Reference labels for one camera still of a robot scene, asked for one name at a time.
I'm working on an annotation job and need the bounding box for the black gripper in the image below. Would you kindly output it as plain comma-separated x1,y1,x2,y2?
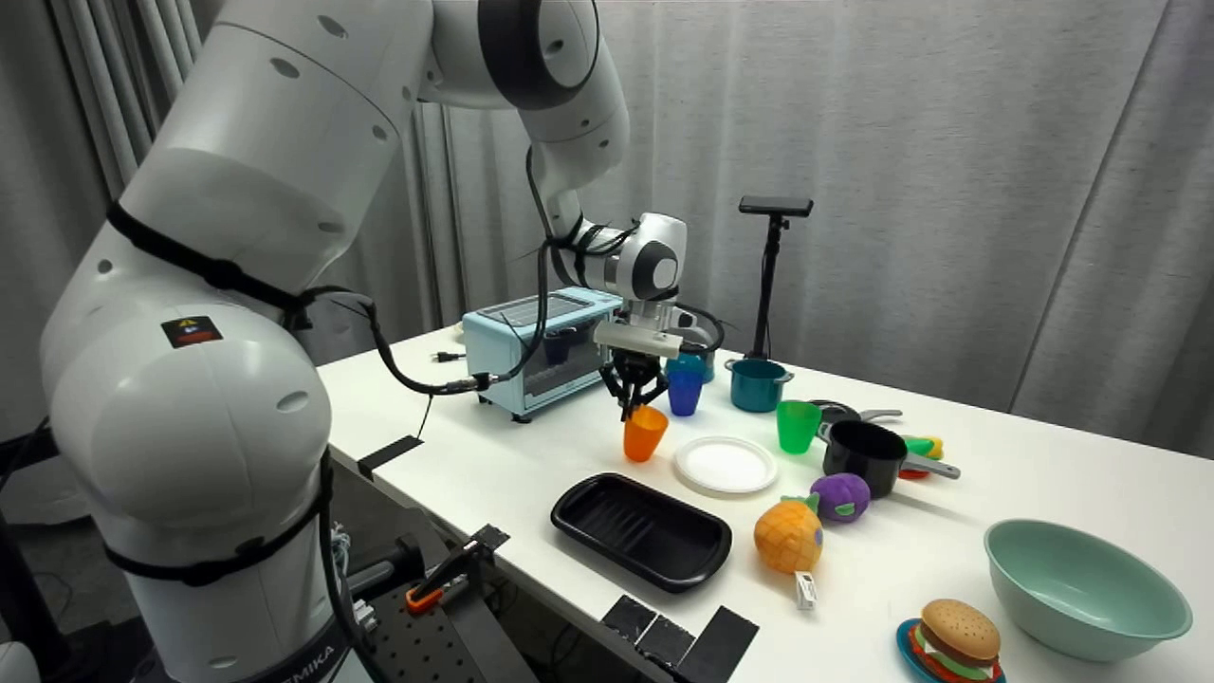
602,349,667,420

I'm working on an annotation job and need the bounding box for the orange plastic cup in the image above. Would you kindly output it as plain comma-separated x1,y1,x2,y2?
617,404,671,468

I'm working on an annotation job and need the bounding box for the blue plastic cup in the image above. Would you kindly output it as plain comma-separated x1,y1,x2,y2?
665,349,710,420

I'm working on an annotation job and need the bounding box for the white round plate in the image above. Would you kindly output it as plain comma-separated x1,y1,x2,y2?
667,433,784,502

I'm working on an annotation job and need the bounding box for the green plastic cup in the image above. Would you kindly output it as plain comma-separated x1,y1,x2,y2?
775,395,825,458

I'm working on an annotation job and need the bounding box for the small blue plate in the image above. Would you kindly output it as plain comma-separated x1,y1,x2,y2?
890,614,1010,683

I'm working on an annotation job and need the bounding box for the light blue toaster oven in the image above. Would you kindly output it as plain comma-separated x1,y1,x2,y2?
459,282,624,424

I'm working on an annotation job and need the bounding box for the teal toy pot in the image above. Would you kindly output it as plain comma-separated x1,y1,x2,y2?
723,353,796,419

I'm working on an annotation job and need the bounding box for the black ribbed plastic tray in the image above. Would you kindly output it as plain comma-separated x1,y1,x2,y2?
545,469,736,596

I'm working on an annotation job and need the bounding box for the plush pineapple toy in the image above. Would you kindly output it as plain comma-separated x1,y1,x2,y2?
751,497,830,614

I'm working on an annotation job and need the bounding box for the dark toy frying pan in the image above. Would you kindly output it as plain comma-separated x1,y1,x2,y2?
810,395,909,433

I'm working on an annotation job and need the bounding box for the square black tape piece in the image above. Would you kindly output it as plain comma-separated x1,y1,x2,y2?
633,610,699,670
600,593,661,644

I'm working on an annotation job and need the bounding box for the purple plush eggplant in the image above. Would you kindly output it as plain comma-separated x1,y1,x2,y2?
808,469,877,533

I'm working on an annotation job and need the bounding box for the black toy pot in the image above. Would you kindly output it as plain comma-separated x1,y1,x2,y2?
818,419,967,502

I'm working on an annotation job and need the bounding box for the black rectangular tape patch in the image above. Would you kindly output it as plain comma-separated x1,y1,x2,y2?
354,433,430,483

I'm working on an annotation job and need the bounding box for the long black tape strip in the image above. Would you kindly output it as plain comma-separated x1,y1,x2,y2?
671,603,763,683

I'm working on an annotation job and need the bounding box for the multicolour toy vegetable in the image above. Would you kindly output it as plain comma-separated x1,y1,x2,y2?
899,430,947,468

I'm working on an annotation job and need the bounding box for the grey curtain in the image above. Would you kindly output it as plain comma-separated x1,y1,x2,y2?
0,0,1214,463

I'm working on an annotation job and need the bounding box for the toy hamburger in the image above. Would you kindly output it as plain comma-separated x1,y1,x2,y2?
905,596,1005,683

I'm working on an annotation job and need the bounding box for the mint green bowl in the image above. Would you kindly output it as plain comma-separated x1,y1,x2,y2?
982,516,1195,668

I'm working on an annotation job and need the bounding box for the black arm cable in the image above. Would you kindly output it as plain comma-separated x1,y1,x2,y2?
285,146,730,400

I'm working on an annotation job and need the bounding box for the black camera on tripod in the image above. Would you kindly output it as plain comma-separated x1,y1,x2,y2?
736,195,818,219

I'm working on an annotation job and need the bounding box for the black clamp with orange handle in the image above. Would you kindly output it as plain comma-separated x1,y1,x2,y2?
400,520,510,624

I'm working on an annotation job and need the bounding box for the black perforated mount stand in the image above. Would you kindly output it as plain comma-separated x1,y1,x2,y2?
317,454,687,683

